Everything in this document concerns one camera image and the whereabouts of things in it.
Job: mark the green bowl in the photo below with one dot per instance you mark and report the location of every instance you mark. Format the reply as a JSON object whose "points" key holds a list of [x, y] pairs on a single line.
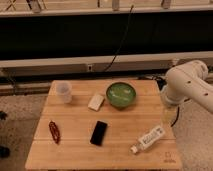
{"points": [[120, 94]]}

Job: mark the wall power outlet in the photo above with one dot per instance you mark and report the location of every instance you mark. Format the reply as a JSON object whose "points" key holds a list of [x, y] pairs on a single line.
{"points": [[90, 68]]}

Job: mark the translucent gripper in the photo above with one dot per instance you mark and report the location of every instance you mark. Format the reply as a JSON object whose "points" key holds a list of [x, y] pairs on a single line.
{"points": [[169, 115]]}

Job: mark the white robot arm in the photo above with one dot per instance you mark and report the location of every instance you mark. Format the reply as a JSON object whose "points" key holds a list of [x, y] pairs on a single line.
{"points": [[187, 80]]}

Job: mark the clear plastic bottle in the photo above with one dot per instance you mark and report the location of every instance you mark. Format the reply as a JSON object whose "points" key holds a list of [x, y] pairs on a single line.
{"points": [[148, 139]]}

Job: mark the translucent plastic cup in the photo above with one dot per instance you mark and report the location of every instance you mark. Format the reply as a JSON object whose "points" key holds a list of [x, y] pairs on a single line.
{"points": [[63, 90]]}

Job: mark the black phone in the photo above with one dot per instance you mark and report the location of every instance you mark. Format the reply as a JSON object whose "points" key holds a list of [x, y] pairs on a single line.
{"points": [[98, 133]]}

